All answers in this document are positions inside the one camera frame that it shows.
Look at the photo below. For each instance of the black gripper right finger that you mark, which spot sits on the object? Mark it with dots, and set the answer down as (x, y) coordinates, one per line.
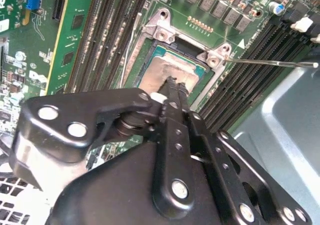
(225, 160)

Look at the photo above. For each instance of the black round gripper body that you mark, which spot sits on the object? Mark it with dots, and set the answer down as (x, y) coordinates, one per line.
(112, 197)

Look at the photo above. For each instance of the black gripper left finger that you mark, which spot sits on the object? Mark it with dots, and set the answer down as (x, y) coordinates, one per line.
(100, 102)

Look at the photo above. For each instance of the silver CPU with green edge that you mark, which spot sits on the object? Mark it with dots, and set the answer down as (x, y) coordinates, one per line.
(160, 70)

